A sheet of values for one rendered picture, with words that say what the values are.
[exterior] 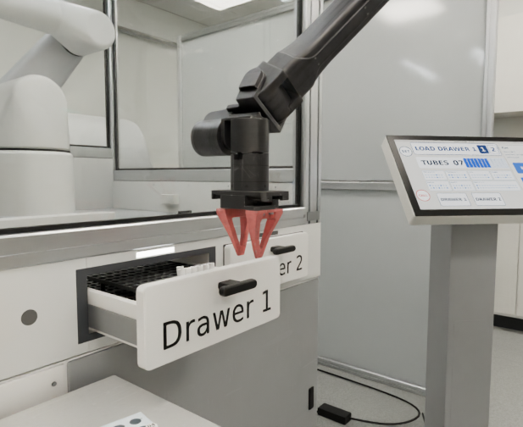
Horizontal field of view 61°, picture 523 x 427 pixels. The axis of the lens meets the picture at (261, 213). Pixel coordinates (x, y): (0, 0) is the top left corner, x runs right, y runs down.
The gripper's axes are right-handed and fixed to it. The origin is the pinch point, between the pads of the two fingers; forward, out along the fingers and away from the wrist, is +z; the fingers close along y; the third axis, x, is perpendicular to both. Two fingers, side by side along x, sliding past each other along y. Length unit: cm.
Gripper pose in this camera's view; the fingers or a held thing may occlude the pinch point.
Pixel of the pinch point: (249, 251)
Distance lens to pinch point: 67.4
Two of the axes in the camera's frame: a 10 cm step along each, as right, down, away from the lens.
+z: -0.1, 10.0, 0.9
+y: -7.9, -0.6, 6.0
